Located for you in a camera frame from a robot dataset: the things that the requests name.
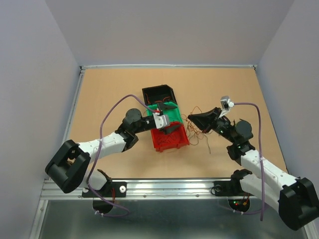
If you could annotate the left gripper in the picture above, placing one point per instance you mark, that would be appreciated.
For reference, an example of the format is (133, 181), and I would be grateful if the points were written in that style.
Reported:
(164, 106)

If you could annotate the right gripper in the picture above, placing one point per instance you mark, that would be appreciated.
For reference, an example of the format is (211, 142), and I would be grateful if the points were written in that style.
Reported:
(206, 120)

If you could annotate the red plastic bin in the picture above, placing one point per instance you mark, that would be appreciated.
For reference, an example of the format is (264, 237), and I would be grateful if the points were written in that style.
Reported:
(177, 139)

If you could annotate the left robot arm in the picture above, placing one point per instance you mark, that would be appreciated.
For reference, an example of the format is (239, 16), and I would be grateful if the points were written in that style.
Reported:
(69, 166)

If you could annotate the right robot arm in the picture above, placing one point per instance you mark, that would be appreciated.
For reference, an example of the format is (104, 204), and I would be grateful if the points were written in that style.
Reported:
(293, 198)

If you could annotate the green plastic bin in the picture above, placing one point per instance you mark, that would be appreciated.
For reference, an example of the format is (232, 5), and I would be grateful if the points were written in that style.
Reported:
(173, 114)

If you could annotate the black plastic bin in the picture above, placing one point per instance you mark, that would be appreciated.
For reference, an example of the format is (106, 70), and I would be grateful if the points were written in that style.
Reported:
(161, 93)

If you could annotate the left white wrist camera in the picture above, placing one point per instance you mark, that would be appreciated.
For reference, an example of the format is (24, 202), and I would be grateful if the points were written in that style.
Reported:
(161, 121)

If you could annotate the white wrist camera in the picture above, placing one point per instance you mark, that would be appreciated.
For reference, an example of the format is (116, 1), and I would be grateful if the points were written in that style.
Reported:
(226, 105)
(161, 121)

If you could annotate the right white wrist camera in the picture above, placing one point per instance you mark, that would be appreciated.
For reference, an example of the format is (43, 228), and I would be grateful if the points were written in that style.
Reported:
(226, 105)

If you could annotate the aluminium front rail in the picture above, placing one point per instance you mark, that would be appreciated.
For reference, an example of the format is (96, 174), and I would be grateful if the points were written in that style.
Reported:
(144, 189)

